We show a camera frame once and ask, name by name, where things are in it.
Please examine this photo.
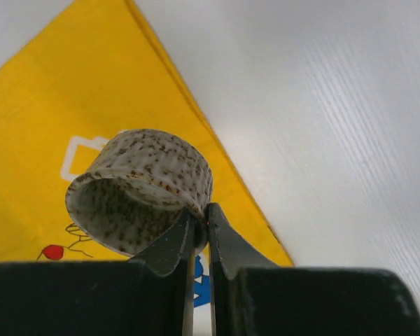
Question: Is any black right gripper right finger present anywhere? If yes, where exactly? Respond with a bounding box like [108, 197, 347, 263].
[207, 203, 420, 336]

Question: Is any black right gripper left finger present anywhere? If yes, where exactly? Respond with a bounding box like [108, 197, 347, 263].
[0, 211, 196, 335]

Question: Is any speckled ceramic cup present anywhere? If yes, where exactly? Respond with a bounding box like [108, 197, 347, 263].
[65, 129, 214, 257]

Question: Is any yellow Pikachu cloth placemat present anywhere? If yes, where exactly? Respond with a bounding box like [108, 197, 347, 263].
[0, 1, 292, 266]

